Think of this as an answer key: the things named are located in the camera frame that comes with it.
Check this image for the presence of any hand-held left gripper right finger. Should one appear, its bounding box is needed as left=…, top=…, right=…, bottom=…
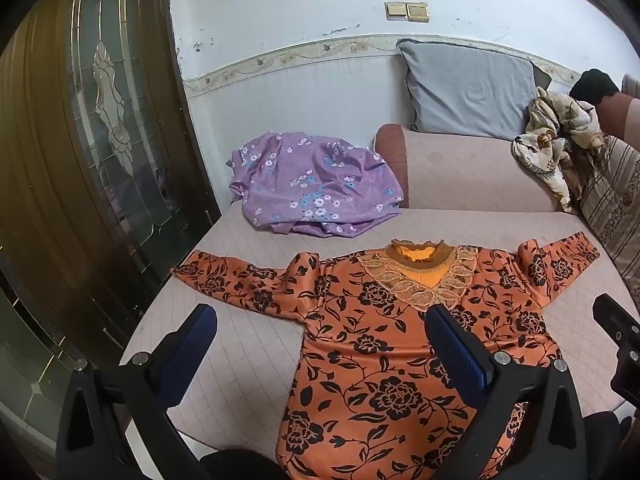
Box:
left=424, top=304, right=588, bottom=480

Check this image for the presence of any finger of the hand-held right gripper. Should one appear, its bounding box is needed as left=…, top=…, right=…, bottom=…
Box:
left=592, top=293, right=640, bottom=357

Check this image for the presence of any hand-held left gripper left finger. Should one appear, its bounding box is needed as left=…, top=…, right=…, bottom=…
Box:
left=56, top=304, right=218, bottom=480

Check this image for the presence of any orange black floral top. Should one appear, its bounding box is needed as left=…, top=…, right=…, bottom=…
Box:
left=172, top=231, right=601, bottom=480

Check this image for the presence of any striped beige cushion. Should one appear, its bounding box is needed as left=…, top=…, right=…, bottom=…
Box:
left=575, top=132, right=640, bottom=306

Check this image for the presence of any purple floral cloth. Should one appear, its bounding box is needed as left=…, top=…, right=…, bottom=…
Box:
left=227, top=131, right=405, bottom=238

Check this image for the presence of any beige floral crumpled cloth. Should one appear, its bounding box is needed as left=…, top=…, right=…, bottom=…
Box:
left=511, top=86, right=606, bottom=215

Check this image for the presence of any reddish brown cushion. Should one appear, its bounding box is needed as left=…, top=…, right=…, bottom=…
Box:
left=597, top=92, right=640, bottom=153

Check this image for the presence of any brown door with glass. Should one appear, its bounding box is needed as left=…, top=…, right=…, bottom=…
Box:
left=0, top=0, right=223, bottom=480

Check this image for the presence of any black cloth item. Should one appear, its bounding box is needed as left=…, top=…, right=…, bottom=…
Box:
left=569, top=68, right=621, bottom=107

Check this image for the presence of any grey pillow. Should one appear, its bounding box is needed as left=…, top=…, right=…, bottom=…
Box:
left=396, top=39, right=538, bottom=142

